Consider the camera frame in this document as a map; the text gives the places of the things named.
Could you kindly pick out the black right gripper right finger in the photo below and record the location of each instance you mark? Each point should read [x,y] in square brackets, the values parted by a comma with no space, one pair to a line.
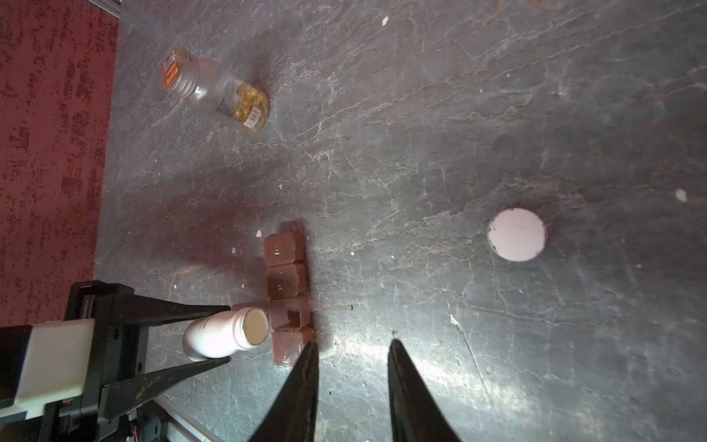
[414,414]

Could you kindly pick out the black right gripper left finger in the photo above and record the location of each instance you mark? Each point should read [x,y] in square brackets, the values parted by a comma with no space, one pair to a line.
[293,414]

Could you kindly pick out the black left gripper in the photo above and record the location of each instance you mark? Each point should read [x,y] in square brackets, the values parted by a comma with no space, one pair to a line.
[112,386]

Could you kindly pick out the small white pill bottle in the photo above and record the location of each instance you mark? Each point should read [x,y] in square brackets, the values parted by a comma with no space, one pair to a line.
[225,333]

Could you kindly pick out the red weekly pill organizer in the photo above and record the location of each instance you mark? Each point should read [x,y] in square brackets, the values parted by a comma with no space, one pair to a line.
[288,304]

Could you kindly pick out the white bottle cap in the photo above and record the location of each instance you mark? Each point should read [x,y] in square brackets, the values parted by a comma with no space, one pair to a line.
[517,235]

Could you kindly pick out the clear pill bottle gold lid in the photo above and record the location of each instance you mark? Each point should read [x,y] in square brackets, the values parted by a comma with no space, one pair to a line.
[210,88]

